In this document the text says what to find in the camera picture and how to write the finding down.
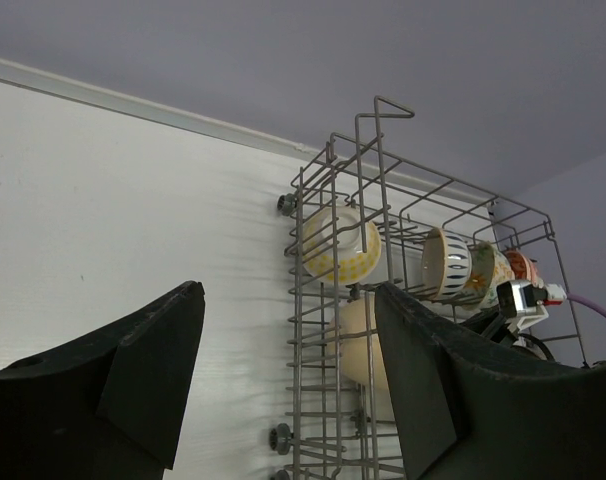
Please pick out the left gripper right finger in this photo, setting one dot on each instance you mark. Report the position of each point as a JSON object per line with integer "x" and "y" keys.
{"x": 468, "y": 408}

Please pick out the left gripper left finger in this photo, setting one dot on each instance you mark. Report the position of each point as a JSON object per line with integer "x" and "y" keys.
{"x": 109, "y": 404}

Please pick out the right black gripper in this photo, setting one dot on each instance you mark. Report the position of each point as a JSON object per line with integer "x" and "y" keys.
{"x": 492, "y": 325}

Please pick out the leaf and flower pattern bowl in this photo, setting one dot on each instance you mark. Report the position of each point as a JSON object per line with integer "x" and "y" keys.
{"x": 490, "y": 268}

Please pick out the orange coral pattern bowl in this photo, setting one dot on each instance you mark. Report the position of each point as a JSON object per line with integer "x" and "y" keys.
{"x": 523, "y": 267}

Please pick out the white bowl with patterned outside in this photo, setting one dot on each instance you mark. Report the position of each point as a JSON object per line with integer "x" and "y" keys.
{"x": 446, "y": 264}

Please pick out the tan orange bowl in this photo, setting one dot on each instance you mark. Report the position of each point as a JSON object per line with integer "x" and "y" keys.
{"x": 353, "y": 346}

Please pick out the teal bowl with yellow centre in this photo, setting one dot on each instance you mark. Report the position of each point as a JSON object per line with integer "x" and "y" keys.
{"x": 339, "y": 247}

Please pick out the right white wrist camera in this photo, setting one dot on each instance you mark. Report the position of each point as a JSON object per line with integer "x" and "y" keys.
{"x": 523, "y": 304}

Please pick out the grey wire dish rack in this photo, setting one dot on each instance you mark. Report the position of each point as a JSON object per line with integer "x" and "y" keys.
{"x": 363, "y": 215}

